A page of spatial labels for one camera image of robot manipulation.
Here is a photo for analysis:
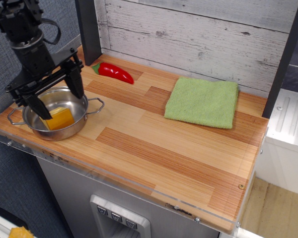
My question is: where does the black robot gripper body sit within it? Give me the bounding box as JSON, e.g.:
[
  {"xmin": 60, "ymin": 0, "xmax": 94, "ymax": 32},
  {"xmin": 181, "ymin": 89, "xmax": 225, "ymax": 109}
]
[{"xmin": 5, "ymin": 40, "xmax": 83, "ymax": 106}]

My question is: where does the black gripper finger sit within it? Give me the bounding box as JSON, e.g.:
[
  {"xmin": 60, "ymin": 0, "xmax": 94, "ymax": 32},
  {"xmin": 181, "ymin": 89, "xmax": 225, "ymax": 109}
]
[
  {"xmin": 27, "ymin": 95, "xmax": 52, "ymax": 120},
  {"xmin": 65, "ymin": 66, "xmax": 84, "ymax": 99}
]

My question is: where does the yellow cube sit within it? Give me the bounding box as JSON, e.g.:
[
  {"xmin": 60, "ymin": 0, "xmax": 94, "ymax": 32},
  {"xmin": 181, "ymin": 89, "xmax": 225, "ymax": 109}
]
[{"xmin": 40, "ymin": 107, "xmax": 75, "ymax": 130}]

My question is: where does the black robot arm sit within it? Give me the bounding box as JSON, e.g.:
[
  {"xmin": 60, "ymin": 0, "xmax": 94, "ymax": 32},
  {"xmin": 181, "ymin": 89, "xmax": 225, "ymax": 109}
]
[{"xmin": 0, "ymin": 0, "xmax": 84, "ymax": 119}]

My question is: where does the green towel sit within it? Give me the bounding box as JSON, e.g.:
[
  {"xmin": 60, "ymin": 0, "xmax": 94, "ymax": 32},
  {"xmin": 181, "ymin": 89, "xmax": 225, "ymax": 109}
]
[{"xmin": 164, "ymin": 77, "xmax": 239, "ymax": 129}]

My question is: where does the red toy chili pepper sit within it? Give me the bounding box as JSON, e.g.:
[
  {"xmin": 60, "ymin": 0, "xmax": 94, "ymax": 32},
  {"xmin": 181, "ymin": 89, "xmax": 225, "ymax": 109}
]
[{"xmin": 92, "ymin": 62, "xmax": 134, "ymax": 84}]

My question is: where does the stainless steel pot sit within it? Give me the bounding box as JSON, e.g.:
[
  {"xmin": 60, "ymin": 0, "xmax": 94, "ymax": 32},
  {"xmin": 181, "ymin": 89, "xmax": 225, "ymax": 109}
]
[{"xmin": 7, "ymin": 86, "xmax": 105, "ymax": 141}]

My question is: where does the clear acrylic table guard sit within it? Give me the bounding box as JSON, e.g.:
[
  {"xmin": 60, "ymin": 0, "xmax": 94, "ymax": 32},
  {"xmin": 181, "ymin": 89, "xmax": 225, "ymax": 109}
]
[{"xmin": 0, "ymin": 125, "xmax": 269, "ymax": 235}]

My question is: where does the silver cabinet with dispenser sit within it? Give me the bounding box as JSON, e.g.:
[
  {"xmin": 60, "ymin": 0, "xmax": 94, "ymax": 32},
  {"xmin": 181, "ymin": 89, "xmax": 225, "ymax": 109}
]
[{"xmin": 36, "ymin": 157, "xmax": 221, "ymax": 238}]

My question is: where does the yellow black object bottom left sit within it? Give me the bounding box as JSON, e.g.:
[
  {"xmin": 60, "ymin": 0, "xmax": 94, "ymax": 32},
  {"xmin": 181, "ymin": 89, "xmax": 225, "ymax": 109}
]
[{"xmin": 8, "ymin": 227, "xmax": 34, "ymax": 238}]

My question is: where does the white toy sink unit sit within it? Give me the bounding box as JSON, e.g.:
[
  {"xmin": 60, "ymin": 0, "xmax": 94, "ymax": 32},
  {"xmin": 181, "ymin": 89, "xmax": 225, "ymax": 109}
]
[{"xmin": 255, "ymin": 41, "xmax": 298, "ymax": 193}]

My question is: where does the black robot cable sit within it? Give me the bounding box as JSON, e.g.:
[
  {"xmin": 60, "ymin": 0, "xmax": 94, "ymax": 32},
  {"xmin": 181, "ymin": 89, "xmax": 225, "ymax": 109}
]
[{"xmin": 38, "ymin": 17, "xmax": 62, "ymax": 45}]

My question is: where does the dark grey left post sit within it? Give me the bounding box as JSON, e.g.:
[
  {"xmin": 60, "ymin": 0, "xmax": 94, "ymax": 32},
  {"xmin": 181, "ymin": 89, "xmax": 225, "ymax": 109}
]
[{"xmin": 75, "ymin": 0, "xmax": 102, "ymax": 65}]

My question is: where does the dark grey post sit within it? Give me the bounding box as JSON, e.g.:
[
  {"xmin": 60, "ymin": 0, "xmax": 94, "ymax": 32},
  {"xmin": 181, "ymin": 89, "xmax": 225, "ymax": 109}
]
[
  {"xmin": 75, "ymin": 0, "xmax": 102, "ymax": 65},
  {"xmin": 262, "ymin": 9, "xmax": 298, "ymax": 119}
]

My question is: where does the dark grey right post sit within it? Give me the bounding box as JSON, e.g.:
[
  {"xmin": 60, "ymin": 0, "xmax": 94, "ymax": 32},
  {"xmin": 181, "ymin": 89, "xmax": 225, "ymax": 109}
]
[{"xmin": 262, "ymin": 9, "xmax": 298, "ymax": 119}]

